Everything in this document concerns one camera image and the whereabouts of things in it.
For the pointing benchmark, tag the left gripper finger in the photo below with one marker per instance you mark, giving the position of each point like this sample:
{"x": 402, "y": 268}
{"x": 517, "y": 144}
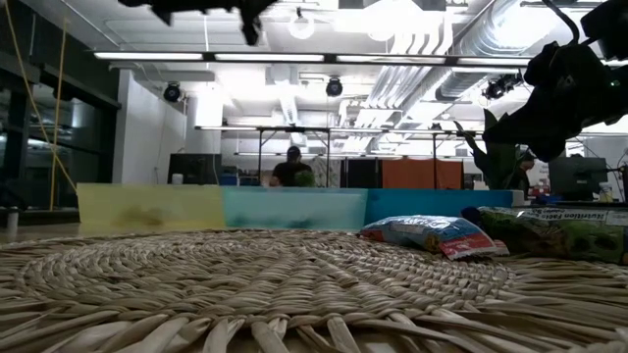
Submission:
{"x": 252, "y": 29}

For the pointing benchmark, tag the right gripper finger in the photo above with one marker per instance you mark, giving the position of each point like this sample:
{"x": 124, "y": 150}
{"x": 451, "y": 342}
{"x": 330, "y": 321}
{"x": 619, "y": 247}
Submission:
{"x": 515, "y": 130}

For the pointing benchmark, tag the green snack packet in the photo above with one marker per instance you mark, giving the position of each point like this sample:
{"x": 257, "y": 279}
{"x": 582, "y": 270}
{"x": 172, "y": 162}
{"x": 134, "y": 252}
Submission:
{"x": 554, "y": 237}

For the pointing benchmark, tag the blue red-ended granola bar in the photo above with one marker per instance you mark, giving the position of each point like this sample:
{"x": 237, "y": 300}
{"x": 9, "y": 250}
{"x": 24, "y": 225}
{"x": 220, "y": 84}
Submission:
{"x": 432, "y": 235}

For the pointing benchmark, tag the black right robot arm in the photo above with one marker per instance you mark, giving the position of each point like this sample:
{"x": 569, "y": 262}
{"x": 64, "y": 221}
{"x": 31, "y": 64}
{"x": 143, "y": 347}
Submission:
{"x": 611, "y": 22}

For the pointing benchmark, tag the black ceiling spotlight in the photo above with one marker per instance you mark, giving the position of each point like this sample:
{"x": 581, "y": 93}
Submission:
{"x": 334, "y": 87}
{"x": 172, "y": 92}
{"x": 500, "y": 87}

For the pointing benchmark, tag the globe pendant lamp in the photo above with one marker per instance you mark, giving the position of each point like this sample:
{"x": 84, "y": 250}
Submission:
{"x": 301, "y": 24}

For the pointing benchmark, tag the person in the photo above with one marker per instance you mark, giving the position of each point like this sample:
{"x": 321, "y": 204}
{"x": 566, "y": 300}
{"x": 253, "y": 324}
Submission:
{"x": 524, "y": 179}
{"x": 289, "y": 174}

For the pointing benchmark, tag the computer monitor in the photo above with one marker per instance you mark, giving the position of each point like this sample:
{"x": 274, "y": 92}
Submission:
{"x": 578, "y": 175}

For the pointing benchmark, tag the long ceiling light fixture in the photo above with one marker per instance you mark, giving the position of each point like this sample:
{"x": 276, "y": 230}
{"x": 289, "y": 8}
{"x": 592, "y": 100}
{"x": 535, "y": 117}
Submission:
{"x": 331, "y": 58}

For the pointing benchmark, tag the blue plastic bin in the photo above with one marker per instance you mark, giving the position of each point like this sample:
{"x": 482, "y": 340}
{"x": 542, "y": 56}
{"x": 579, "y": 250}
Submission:
{"x": 441, "y": 201}

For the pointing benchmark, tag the orange partition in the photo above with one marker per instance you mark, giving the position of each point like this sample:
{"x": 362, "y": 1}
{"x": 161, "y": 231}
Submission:
{"x": 422, "y": 173}

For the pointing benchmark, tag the black partition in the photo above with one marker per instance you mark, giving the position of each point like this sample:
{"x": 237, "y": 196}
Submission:
{"x": 360, "y": 172}

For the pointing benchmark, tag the teal plastic bin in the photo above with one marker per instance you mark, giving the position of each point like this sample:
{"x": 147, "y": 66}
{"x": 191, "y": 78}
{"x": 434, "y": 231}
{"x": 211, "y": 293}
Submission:
{"x": 294, "y": 203}

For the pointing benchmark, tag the yellow plastic bin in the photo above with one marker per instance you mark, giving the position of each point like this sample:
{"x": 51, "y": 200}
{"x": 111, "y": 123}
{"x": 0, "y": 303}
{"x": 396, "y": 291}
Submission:
{"x": 147, "y": 196}

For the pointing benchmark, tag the round woven straw placemat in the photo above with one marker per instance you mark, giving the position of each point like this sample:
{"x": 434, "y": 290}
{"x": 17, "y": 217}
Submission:
{"x": 294, "y": 304}

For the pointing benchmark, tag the silver ceiling duct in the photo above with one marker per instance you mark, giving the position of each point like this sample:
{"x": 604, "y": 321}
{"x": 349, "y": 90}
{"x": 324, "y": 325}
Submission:
{"x": 471, "y": 59}

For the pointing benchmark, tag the black workstation frame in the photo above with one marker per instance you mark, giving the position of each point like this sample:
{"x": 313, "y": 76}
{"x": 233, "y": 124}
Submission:
{"x": 294, "y": 129}

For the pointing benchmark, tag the white short post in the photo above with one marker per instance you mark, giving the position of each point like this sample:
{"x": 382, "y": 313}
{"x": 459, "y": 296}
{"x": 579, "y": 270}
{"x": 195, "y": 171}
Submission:
{"x": 12, "y": 220}

